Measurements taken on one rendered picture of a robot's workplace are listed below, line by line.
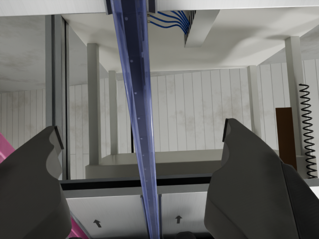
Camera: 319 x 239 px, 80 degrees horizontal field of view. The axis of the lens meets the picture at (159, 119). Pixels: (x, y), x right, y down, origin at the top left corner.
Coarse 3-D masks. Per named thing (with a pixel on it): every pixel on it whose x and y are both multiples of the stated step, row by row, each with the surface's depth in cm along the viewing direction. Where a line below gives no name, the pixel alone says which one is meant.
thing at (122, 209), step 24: (72, 192) 22; (96, 192) 21; (120, 192) 21; (168, 192) 21; (192, 192) 21; (72, 216) 23; (96, 216) 24; (120, 216) 25; (144, 216) 24; (168, 216) 25; (192, 216) 26
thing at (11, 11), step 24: (0, 0) 8; (24, 0) 9; (48, 0) 9; (72, 0) 9; (96, 0) 9; (168, 0) 9; (192, 0) 9; (216, 0) 9; (240, 0) 9; (264, 0) 9; (288, 0) 9; (312, 0) 9
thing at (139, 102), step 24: (120, 0) 7; (144, 0) 8; (120, 24) 8; (144, 24) 8; (120, 48) 9; (144, 48) 9; (144, 72) 10; (144, 96) 11; (144, 120) 12; (144, 144) 13; (144, 168) 15; (144, 192) 18
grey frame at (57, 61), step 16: (48, 16) 46; (48, 32) 46; (64, 32) 48; (48, 48) 46; (64, 48) 47; (48, 64) 46; (64, 64) 47; (48, 80) 45; (64, 80) 47; (48, 96) 45; (64, 96) 46; (48, 112) 45; (64, 112) 46; (64, 128) 46; (64, 144) 45; (64, 160) 45; (64, 176) 45
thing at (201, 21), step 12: (180, 12) 43; (192, 12) 43; (204, 12) 40; (216, 12) 40; (156, 24) 47; (180, 24) 48; (192, 24) 44; (204, 24) 44; (192, 36) 50; (204, 36) 50
